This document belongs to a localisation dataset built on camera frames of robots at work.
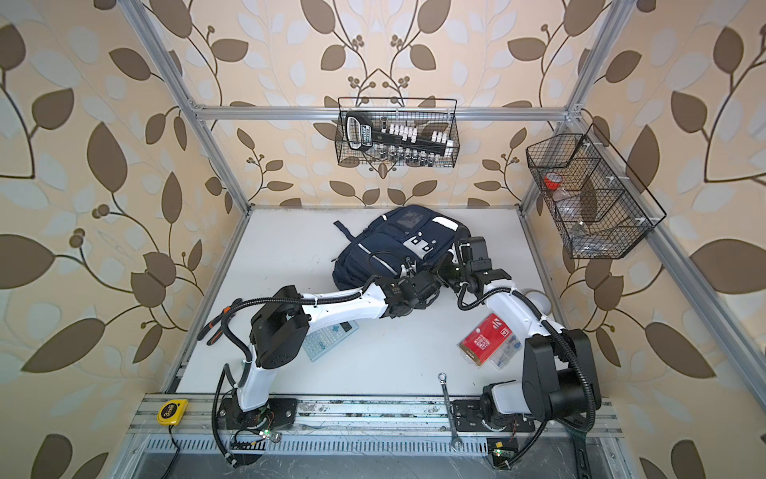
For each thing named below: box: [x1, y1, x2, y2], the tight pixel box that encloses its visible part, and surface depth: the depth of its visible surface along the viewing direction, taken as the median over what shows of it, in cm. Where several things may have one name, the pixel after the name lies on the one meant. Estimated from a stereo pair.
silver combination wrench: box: [437, 372, 464, 452], surface depth 75 cm
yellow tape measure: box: [156, 399, 190, 435], surface depth 75 cm
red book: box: [456, 313, 513, 367], surface depth 88 cm
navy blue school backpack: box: [332, 204, 470, 291], surface depth 101 cm
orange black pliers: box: [196, 297, 244, 353], surface depth 91 cm
